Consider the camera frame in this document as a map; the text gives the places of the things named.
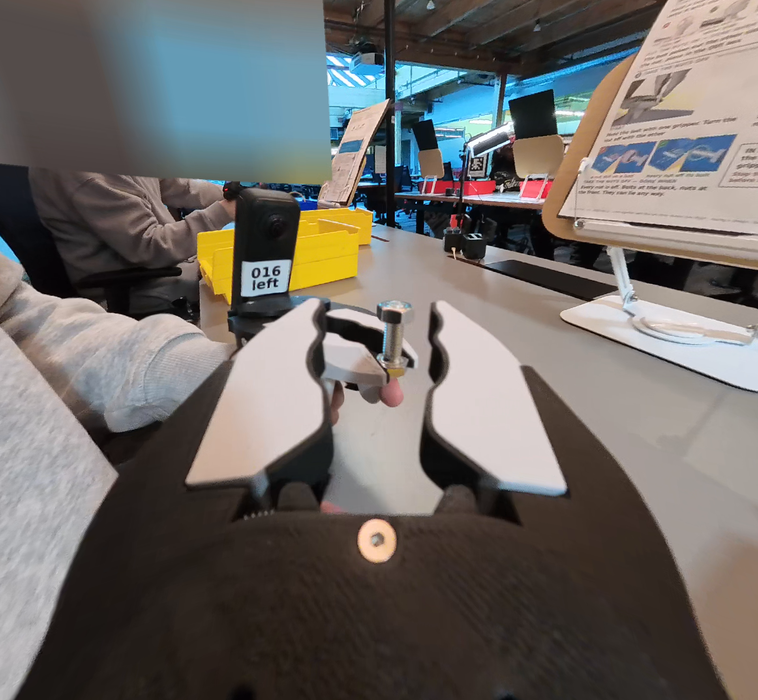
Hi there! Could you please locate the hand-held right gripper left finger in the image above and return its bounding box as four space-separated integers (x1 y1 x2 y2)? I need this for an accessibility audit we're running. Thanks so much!
185 297 335 499

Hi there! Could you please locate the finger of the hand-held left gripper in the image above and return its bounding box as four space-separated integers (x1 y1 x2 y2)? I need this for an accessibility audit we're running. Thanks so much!
320 338 393 388
325 307 419 369

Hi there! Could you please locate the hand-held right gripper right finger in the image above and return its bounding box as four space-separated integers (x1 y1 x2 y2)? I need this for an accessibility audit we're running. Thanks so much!
420 300 568 511

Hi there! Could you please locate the steel hex bolt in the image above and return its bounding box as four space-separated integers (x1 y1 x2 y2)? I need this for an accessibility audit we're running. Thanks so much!
377 300 415 363

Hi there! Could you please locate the person's left forearm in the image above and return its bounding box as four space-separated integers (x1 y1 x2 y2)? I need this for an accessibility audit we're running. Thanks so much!
0 256 238 435

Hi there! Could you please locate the grey desk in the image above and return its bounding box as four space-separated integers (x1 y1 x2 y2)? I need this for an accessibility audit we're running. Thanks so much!
198 220 758 700

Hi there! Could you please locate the background desk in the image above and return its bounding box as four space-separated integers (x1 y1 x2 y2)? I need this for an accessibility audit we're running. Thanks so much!
394 191 552 210

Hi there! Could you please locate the black desk strip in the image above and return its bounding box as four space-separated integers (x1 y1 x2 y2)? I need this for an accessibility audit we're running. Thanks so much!
484 260 617 302

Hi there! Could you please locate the person's left hand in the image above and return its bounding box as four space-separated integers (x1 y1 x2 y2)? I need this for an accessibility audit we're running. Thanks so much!
328 379 406 425

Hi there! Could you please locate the yellow plastic bin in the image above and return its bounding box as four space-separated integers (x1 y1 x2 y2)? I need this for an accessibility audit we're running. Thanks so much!
299 206 375 246
197 220 360 305

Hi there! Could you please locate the brown cardboard sign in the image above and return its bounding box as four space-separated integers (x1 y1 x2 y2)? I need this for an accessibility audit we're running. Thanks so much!
318 99 393 206

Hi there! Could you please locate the wooden document stand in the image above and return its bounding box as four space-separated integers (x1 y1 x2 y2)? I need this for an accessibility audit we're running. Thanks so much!
508 90 565 201
542 54 758 393
411 118 445 195

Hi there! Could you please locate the black support pole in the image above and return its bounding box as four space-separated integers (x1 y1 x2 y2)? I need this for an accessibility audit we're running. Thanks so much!
383 0 397 227

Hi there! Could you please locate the white bar lamp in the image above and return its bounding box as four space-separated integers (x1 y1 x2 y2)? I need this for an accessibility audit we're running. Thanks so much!
465 122 515 157

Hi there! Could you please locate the person's torso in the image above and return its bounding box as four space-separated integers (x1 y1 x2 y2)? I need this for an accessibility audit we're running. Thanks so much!
0 327 119 700

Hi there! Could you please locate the black office chair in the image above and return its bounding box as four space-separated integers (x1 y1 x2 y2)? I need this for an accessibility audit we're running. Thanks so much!
0 164 184 322

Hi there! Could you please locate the printed instruction sheet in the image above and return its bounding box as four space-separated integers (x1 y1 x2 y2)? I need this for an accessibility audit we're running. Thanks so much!
558 0 758 237

